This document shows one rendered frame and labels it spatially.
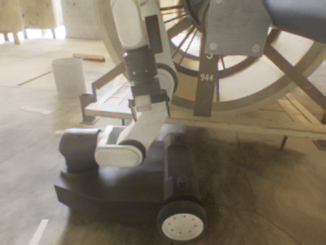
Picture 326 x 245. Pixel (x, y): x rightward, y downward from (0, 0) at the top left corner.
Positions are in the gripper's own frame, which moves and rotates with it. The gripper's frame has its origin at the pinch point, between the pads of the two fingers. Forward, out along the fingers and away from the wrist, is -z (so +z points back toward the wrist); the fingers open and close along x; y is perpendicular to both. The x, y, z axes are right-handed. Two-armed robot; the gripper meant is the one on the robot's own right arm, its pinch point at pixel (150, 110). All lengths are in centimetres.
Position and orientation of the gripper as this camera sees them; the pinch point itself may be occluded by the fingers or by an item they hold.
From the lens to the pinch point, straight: 67.0
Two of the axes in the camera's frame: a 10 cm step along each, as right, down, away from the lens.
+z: -1.7, -8.7, -4.6
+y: 0.0, -4.7, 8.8
